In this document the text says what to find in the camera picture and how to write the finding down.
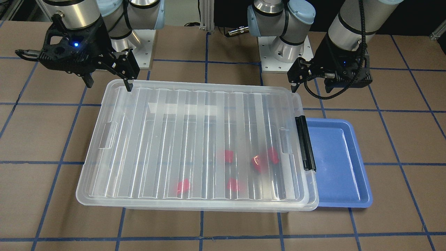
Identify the aluminium frame post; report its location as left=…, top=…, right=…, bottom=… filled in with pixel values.
left=199, top=0, right=215, bottom=33

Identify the blue plastic tray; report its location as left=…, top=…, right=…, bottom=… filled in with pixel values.
left=306, top=118, right=373, bottom=208

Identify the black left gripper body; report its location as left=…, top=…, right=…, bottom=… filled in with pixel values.
left=310, top=35, right=372, bottom=93

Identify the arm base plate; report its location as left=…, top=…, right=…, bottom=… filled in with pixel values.
left=111, top=30, right=156, bottom=70
left=257, top=36, right=314, bottom=74

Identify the red block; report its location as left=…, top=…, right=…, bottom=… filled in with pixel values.
left=251, top=154, right=269, bottom=174
left=216, top=150, right=235, bottom=163
left=177, top=178, right=191, bottom=196
left=267, top=147, right=280, bottom=164
left=226, top=177, right=241, bottom=192

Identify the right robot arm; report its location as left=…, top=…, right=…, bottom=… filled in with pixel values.
left=15, top=0, right=165, bottom=92

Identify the clear plastic storage box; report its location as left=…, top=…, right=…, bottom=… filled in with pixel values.
left=113, top=92, right=318, bottom=212

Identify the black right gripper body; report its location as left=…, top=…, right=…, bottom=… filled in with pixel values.
left=15, top=14, right=116, bottom=76

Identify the clear plastic box lid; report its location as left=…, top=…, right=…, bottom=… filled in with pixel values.
left=76, top=80, right=319, bottom=212

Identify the black box latch handle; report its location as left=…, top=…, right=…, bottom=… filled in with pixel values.
left=295, top=115, right=316, bottom=172

